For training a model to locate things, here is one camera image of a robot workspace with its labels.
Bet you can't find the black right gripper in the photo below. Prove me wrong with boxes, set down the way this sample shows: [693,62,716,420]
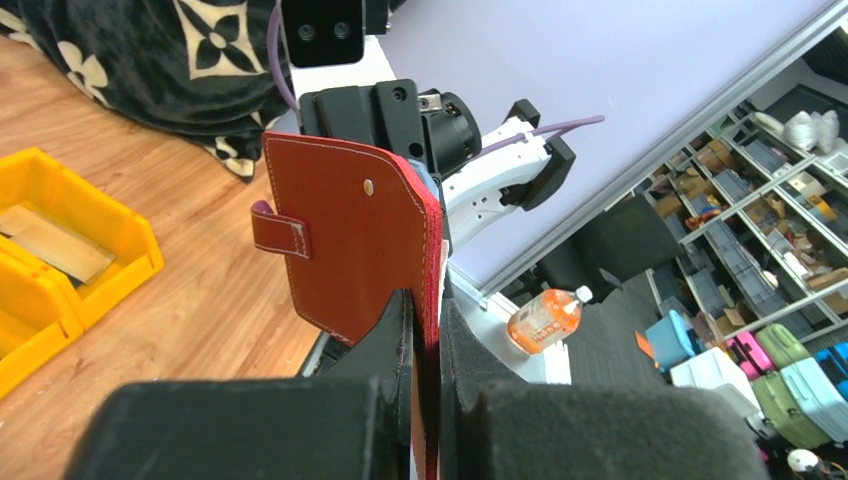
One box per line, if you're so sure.
[299,79,482,178]

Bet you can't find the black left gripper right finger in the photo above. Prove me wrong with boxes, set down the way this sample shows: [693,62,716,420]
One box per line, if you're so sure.
[439,299,768,479]

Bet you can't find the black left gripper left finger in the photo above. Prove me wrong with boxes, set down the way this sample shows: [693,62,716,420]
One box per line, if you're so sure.
[65,289,414,479]

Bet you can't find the white cards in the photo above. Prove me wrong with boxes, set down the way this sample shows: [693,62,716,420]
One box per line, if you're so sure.
[407,159,441,204]

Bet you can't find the red leather card holder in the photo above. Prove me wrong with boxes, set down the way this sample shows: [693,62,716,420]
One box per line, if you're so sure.
[251,132,443,479]

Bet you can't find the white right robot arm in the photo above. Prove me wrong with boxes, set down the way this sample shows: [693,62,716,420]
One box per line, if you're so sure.
[299,79,576,248]

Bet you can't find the yellow bin with black holder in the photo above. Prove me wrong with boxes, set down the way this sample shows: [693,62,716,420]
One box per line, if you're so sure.
[1,254,84,397]

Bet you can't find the beige striped cards in bin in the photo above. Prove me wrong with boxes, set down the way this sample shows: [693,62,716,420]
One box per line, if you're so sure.
[1,205,115,287]

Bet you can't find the yellow bin with striped cards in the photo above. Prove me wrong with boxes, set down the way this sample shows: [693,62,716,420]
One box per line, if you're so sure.
[1,148,164,330]

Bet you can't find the orange drink bottle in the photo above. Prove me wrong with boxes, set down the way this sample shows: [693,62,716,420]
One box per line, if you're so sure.
[506,285,594,355]

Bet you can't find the blue storage box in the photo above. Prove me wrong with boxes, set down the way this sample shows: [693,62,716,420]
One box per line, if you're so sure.
[645,310,696,372]

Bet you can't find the black office chair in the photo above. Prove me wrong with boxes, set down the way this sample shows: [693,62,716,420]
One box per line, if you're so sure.
[511,196,683,303]

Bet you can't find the black floral blanket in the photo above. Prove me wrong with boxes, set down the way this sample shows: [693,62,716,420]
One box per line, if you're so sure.
[1,0,288,182]

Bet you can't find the pink suitcase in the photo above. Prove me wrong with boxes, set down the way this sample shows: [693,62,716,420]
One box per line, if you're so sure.
[726,332,777,381]

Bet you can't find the green suitcase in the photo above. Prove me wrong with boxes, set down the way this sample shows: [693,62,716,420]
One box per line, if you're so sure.
[751,323,833,452]

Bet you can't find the light blue suitcase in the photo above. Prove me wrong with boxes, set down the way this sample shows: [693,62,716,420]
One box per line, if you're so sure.
[779,358,847,444]

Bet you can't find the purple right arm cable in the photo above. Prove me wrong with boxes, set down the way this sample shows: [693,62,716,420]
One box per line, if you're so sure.
[266,0,607,160]

